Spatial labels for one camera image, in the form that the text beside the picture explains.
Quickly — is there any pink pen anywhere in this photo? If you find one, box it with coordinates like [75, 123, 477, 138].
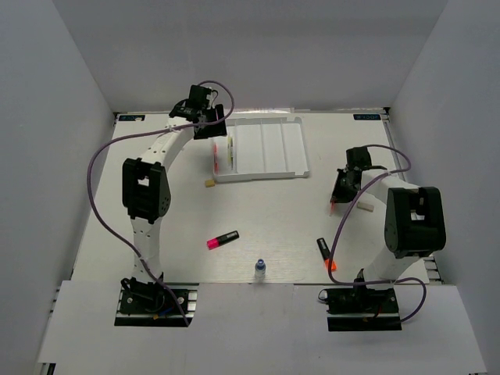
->
[212, 143, 218, 174]

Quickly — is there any yellow pen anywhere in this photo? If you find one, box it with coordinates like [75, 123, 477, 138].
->
[227, 136, 234, 168]

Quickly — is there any orange highlighter black cap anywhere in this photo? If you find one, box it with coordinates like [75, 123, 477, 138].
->
[316, 237, 337, 272]

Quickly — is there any small blue-capped bottle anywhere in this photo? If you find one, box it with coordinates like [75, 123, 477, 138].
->
[254, 259, 266, 282]

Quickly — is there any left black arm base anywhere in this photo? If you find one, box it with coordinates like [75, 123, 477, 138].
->
[114, 277, 198, 327]

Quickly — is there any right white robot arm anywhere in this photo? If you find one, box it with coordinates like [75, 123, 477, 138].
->
[327, 144, 446, 312]

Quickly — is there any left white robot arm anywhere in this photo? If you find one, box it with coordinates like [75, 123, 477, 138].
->
[122, 81, 227, 284]

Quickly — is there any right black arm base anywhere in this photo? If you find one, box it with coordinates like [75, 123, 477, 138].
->
[318, 287, 402, 332]

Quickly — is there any white eraser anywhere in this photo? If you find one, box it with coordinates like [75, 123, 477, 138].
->
[357, 202, 374, 212]

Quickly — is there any white compartment tray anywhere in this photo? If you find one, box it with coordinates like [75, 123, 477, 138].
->
[212, 117, 310, 183]

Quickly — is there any pink highlighter black cap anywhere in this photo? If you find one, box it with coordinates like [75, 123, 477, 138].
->
[206, 230, 239, 250]

